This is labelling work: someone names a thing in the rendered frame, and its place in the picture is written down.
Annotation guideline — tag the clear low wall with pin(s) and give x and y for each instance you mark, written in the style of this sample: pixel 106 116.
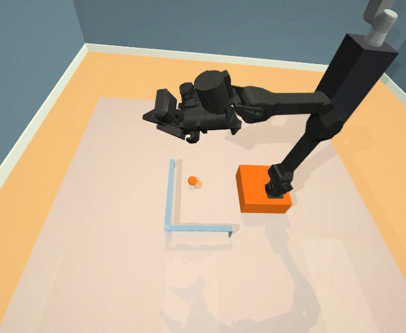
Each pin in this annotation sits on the clear low wall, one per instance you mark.
pixel 196 234

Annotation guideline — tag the light blue l-shaped low wall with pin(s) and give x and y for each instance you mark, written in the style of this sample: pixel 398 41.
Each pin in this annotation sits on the light blue l-shaped low wall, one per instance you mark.
pixel 169 227

